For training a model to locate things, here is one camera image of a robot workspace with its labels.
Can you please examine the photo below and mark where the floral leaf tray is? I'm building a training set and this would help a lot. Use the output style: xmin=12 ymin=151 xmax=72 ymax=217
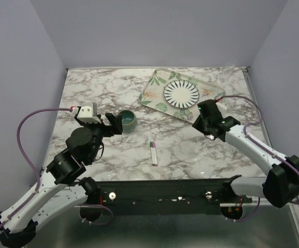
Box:
xmin=138 ymin=68 xmax=226 ymax=123

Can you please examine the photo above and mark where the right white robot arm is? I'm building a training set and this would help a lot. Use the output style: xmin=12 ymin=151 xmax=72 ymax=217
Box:
xmin=192 ymin=99 xmax=299 ymax=208

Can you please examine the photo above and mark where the green ceramic mug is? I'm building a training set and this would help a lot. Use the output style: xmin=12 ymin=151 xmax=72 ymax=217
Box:
xmin=119 ymin=110 xmax=137 ymax=133

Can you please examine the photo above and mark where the white pen green tip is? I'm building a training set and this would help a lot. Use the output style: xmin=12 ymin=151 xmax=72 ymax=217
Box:
xmin=150 ymin=147 xmax=155 ymax=166

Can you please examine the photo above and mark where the striped blue white plate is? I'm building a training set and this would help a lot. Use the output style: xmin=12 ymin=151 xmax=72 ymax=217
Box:
xmin=163 ymin=80 xmax=200 ymax=109

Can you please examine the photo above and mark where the clear glass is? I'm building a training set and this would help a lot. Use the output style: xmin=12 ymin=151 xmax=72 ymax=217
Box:
xmin=218 ymin=59 xmax=235 ymax=83

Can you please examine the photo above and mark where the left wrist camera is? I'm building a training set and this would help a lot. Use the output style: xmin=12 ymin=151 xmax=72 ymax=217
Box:
xmin=72 ymin=103 xmax=101 ymax=123

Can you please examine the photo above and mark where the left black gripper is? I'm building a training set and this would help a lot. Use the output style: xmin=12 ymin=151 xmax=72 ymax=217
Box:
xmin=76 ymin=113 xmax=123 ymax=163

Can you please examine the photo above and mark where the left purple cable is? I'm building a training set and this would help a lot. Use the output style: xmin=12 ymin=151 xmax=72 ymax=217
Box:
xmin=0 ymin=107 xmax=114 ymax=248

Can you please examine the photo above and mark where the white pen pink tip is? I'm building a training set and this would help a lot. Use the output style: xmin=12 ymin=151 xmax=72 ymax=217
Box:
xmin=153 ymin=148 xmax=158 ymax=166

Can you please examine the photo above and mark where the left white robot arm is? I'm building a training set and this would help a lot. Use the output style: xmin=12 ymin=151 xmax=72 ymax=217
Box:
xmin=0 ymin=112 xmax=123 ymax=247

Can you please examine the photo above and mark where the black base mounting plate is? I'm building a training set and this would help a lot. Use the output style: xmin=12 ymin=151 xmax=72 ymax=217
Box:
xmin=85 ymin=179 xmax=251 ymax=215

